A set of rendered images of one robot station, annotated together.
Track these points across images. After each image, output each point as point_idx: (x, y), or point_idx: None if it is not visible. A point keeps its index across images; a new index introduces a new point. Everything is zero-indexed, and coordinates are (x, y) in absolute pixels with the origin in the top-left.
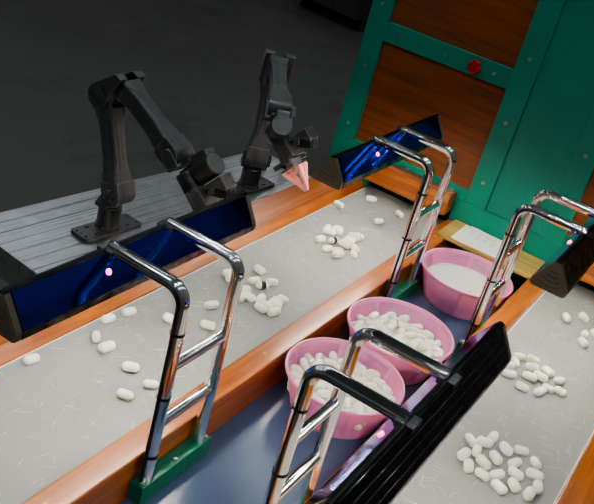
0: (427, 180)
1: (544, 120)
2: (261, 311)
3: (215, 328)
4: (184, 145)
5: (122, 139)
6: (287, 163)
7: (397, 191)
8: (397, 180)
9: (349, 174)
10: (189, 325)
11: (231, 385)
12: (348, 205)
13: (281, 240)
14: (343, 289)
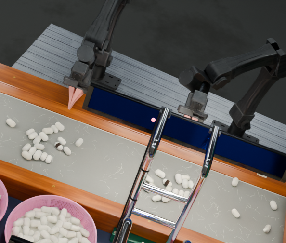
0: (145, 158)
1: None
2: (22, 148)
3: None
4: (97, 37)
5: (110, 23)
6: (178, 107)
7: (285, 214)
8: None
9: (99, 106)
10: None
11: None
12: (246, 191)
13: (139, 152)
14: (84, 191)
